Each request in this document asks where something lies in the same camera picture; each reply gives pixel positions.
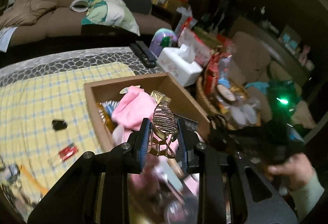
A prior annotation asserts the pink fabric cloth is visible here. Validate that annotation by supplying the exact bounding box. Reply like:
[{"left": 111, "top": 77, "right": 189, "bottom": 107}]
[{"left": 112, "top": 86, "right": 157, "bottom": 131}]

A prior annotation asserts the small red packet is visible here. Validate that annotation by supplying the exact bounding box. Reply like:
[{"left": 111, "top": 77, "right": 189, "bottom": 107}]
[{"left": 58, "top": 143, "right": 78, "bottom": 162}]

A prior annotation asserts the black remote control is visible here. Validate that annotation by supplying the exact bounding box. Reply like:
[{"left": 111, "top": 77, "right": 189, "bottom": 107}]
[{"left": 130, "top": 41, "right": 156, "bottom": 69}]

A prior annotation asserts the yellow plaid table mat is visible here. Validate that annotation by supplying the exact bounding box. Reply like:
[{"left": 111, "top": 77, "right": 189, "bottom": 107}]
[{"left": 1, "top": 62, "right": 133, "bottom": 219}]

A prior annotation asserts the cardboard box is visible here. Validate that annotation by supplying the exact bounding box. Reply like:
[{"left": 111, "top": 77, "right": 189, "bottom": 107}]
[{"left": 83, "top": 73, "right": 210, "bottom": 152}]

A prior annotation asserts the green white pillow bag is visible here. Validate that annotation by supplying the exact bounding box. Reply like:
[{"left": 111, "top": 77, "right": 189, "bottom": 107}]
[{"left": 69, "top": 0, "right": 140, "bottom": 36}]

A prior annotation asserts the black hair clip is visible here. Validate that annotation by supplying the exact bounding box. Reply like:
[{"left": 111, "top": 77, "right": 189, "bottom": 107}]
[{"left": 52, "top": 119, "right": 68, "bottom": 131}]

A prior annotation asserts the white paper sheet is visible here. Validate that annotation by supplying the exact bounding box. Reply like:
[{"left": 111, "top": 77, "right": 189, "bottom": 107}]
[{"left": 0, "top": 27, "right": 17, "bottom": 52}]

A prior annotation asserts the gold metal hair claw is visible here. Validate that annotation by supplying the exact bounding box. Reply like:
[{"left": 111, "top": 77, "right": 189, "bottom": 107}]
[{"left": 148, "top": 100, "right": 178, "bottom": 158}]

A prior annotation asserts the woven wicker basket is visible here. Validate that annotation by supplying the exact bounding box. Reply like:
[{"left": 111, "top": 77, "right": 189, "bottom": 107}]
[{"left": 196, "top": 76, "right": 261, "bottom": 130}]

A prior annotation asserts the brown cushion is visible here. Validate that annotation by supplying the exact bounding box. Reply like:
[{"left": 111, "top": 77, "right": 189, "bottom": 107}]
[{"left": 1, "top": 0, "right": 57, "bottom": 29}]

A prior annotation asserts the orange handled tool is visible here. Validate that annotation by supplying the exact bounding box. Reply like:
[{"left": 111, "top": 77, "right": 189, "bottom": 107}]
[{"left": 18, "top": 165, "right": 48, "bottom": 196}]

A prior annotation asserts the white tissue box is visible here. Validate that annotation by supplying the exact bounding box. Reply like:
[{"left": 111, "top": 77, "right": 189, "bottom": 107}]
[{"left": 156, "top": 44, "right": 203, "bottom": 87}]

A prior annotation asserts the person right hand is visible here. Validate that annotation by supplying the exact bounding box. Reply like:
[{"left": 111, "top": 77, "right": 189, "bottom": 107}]
[{"left": 265, "top": 153, "right": 314, "bottom": 191}]

